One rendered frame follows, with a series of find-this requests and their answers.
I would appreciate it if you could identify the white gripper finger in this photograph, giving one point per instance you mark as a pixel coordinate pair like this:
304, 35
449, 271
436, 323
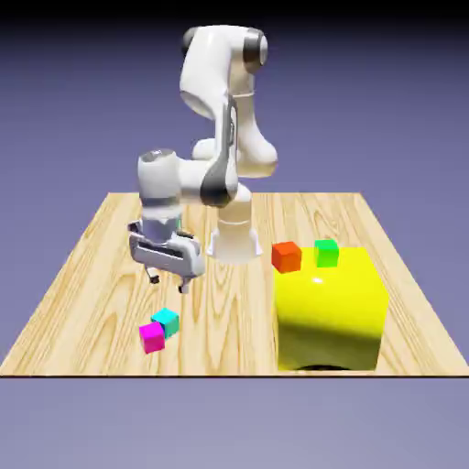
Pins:
154, 275
184, 285

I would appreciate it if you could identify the small green cube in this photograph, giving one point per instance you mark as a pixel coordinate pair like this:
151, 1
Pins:
326, 253

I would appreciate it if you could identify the small cyan cube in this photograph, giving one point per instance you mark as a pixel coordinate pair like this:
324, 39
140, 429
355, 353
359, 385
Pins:
169, 319

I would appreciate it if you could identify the large yellow box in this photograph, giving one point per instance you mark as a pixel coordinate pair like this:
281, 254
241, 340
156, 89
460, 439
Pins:
329, 311

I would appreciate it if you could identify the small magenta cube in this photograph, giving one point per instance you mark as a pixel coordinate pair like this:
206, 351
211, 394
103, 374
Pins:
152, 338

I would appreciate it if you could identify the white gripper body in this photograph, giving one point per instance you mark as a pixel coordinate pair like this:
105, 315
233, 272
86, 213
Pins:
161, 258

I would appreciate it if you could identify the small red cube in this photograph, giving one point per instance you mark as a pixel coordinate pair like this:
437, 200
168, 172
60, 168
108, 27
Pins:
286, 257

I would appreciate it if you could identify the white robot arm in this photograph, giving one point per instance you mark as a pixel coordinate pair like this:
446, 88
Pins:
205, 73

